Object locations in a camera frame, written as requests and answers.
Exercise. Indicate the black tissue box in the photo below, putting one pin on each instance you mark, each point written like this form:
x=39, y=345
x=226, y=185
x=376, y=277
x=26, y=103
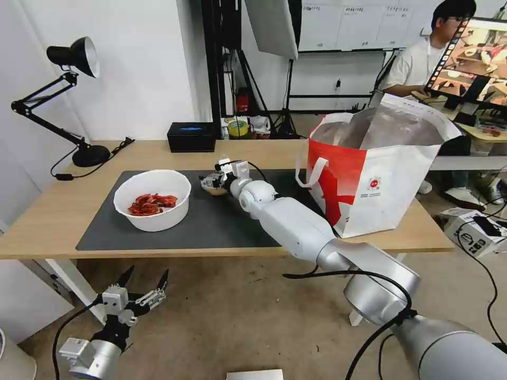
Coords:
x=190, y=140

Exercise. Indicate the black light tripod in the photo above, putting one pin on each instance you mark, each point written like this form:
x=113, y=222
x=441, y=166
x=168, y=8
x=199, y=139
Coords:
x=286, y=115

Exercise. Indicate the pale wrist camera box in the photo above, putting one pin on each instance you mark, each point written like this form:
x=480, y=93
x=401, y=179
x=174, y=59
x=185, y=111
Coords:
x=115, y=299
x=224, y=164

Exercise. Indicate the person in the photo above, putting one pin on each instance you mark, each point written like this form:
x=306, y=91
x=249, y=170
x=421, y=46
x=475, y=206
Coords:
x=412, y=63

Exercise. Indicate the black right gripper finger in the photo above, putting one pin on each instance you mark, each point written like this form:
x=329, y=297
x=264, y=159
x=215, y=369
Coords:
x=210, y=176
x=208, y=185

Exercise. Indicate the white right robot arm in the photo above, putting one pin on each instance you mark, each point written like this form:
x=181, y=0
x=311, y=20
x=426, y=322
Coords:
x=293, y=221

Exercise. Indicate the white round bowl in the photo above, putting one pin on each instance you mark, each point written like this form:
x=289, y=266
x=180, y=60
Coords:
x=152, y=219

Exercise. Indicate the white table leg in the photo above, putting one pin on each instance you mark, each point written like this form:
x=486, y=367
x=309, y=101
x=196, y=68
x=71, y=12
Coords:
x=75, y=289

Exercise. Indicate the black metal frame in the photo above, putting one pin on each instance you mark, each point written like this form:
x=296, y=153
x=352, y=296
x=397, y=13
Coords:
x=217, y=63

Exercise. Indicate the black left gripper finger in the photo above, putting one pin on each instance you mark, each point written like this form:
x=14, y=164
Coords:
x=152, y=299
x=125, y=277

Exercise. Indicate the white and red takeout bag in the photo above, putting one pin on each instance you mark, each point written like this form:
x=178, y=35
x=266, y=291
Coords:
x=380, y=190

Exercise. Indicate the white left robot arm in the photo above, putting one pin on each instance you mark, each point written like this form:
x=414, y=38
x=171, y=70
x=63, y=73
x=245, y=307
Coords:
x=101, y=354

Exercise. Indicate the yellow tape roll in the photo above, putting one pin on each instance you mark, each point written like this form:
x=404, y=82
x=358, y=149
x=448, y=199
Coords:
x=238, y=128

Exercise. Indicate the white robot front shell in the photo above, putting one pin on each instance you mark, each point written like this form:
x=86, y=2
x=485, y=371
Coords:
x=255, y=375

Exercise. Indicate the whiteboard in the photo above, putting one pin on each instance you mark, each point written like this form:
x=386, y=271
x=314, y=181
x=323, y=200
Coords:
x=356, y=27

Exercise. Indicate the white drawer cabinet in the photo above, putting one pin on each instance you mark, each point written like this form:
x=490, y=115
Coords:
x=31, y=301

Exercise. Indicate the computer monitor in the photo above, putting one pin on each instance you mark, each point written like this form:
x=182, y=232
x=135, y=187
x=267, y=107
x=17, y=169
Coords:
x=471, y=55

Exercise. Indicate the white softbox light panel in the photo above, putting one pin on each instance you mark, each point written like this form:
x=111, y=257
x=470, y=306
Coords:
x=273, y=23

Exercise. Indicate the black table mat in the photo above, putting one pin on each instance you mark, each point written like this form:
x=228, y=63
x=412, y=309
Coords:
x=222, y=221

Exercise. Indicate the red food scraps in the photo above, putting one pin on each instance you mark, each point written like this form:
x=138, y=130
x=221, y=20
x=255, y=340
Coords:
x=150, y=204

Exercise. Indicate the black desk lamp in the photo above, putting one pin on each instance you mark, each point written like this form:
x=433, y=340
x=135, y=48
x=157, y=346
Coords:
x=85, y=53

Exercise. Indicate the printed cardboard box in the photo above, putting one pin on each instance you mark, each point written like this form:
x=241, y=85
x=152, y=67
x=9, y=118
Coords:
x=471, y=233

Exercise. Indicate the white round bin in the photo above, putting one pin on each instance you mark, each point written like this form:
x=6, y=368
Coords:
x=14, y=356

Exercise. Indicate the red device on stand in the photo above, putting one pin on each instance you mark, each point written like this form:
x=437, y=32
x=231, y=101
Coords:
x=242, y=102

